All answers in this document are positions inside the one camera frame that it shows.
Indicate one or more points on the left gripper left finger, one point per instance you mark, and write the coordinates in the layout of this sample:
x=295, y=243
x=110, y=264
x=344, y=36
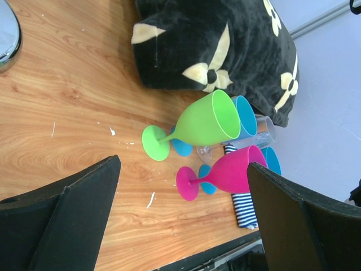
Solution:
x=60, y=226

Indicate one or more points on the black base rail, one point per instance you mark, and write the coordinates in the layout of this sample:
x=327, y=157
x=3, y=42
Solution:
x=243, y=253

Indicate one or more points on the pink wine glass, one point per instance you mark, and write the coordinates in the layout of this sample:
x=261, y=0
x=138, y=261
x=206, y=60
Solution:
x=228, y=174

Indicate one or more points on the blue striped cloth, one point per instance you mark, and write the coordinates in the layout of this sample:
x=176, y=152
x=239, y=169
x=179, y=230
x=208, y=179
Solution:
x=244, y=210

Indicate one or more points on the black floral pillow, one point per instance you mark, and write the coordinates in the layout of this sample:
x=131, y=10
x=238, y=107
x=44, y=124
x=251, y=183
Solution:
x=240, y=47

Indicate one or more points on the light blue wine glass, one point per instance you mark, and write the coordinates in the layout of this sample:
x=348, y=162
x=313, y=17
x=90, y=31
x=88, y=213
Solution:
x=247, y=120

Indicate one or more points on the clear wine glass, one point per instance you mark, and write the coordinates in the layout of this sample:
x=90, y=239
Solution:
x=266, y=135

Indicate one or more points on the green wine glass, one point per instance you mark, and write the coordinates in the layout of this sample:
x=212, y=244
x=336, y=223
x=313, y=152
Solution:
x=210, y=120

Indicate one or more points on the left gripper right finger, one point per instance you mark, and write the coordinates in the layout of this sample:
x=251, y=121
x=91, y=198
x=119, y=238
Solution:
x=302, y=229

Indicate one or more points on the dark blue wine glass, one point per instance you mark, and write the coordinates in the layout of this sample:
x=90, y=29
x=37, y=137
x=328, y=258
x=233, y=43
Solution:
x=272, y=162

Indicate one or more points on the chrome wine glass rack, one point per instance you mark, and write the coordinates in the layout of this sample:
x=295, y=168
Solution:
x=11, y=37

